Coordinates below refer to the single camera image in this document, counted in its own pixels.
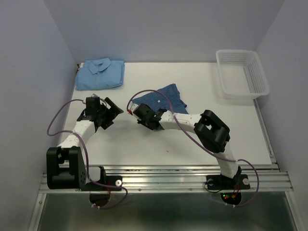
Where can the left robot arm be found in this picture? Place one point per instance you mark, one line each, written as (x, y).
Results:
(68, 163)

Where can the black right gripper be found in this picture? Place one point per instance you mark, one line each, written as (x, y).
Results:
(142, 121)

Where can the light blue folded shirt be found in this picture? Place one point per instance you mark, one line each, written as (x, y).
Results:
(100, 74)

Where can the white plastic basket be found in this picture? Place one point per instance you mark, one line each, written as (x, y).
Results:
(241, 75)

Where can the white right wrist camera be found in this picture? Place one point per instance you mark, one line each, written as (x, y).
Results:
(131, 108)

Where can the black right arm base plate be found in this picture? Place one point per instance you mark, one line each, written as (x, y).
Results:
(220, 182)

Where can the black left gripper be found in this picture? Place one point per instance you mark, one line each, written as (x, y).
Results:
(113, 111)

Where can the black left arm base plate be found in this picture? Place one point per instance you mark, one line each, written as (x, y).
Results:
(110, 183)

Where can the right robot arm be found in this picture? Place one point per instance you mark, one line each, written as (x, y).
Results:
(206, 130)

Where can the aluminium front rail frame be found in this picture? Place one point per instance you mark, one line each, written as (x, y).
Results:
(173, 198)

